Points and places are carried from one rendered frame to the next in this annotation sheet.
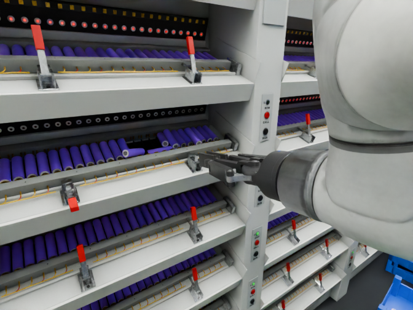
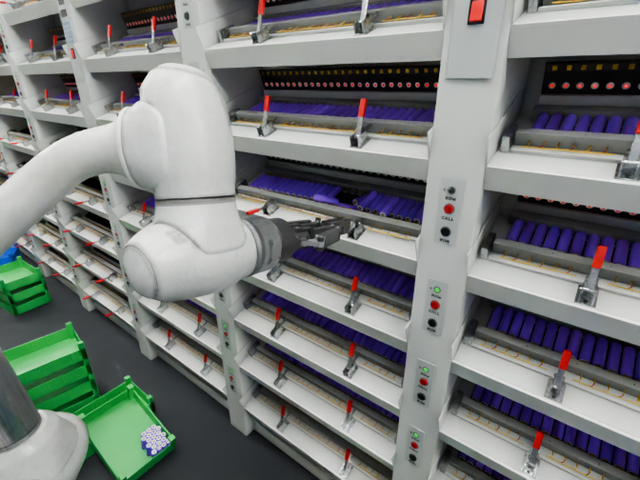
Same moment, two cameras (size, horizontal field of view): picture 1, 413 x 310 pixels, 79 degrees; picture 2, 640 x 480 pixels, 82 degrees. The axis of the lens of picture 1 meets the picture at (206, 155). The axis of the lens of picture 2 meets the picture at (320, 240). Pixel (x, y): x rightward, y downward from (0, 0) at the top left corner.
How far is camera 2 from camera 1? 0.71 m
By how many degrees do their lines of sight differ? 66
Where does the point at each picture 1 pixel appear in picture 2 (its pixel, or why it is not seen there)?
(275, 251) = (478, 440)
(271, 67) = (464, 141)
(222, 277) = (385, 387)
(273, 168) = not seen: hidden behind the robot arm
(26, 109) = (253, 147)
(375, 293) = not seen: outside the picture
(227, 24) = not seen: hidden behind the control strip
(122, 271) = (290, 287)
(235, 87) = (399, 159)
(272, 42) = (466, 104)
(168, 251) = (324, 300)
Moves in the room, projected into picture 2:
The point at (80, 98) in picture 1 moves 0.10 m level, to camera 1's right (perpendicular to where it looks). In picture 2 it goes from (273, 145) to (284, 151)
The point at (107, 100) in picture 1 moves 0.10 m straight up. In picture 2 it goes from (287, 150) to (286, 103)
